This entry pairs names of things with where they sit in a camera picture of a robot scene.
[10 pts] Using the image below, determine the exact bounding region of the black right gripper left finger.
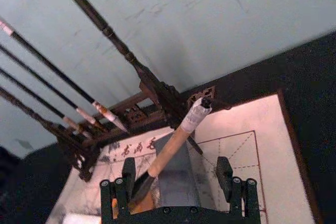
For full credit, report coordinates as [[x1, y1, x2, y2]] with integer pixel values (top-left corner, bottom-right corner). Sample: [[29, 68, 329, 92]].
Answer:
[[100, 157, 137, 224]]

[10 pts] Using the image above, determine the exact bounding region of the white calligraphy mat red grid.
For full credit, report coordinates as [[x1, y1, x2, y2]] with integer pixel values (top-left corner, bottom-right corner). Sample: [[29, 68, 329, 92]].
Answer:
[[44, 89, 322, 224]]

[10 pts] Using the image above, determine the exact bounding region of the black table cloth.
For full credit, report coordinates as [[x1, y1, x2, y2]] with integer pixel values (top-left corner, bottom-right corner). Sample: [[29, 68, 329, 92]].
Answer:
[[0, 31, 336, 224]]

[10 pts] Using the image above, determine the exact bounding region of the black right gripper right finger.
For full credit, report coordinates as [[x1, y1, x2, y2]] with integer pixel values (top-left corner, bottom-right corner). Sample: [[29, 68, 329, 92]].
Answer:
[[216, 156, 260, 224]]

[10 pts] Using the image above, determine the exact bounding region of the thin black hanging brush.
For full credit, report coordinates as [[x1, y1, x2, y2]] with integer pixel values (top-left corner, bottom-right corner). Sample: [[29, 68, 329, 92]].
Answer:
[[0, 44, 97, 126], [0, 68, 93, 140]]

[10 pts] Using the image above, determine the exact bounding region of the black brush with white band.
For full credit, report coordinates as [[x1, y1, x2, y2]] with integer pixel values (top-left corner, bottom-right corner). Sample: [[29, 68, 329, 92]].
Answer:
[[0, 18, 130, 133]]

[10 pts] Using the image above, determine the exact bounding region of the dark wooden brush rack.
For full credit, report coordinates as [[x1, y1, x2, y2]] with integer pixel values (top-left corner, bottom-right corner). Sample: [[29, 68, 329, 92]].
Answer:
[[0, 0, 232, 183]]

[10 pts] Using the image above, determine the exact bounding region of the large wooden brush taped end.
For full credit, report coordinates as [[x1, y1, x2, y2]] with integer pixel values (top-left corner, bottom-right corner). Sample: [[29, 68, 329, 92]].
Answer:
[[130, 97, 213, 204]]

